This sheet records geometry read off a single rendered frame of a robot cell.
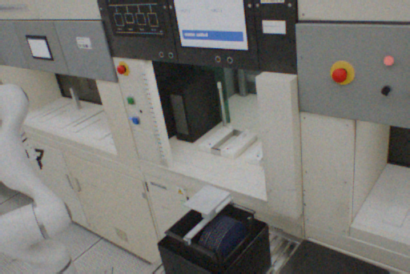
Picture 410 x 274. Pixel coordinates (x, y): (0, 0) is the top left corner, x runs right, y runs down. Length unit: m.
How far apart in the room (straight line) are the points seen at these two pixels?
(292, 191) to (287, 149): 0.17
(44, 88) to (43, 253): 1.98
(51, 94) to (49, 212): 2.02
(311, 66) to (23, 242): 0.99
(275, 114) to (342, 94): 0.22
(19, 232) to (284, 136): 0.85
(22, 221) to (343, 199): 1.01
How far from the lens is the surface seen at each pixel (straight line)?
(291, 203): 1.44
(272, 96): 1.25
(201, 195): 1.28
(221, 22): 1.33
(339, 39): 1.15
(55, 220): 1.27
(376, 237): 1.46
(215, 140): 1.95
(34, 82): 3.13
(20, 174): 1.29
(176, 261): 1.34
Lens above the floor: 1.84
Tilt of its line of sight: 28 degrees down
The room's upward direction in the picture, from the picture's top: 10 degrees counter-clockwise
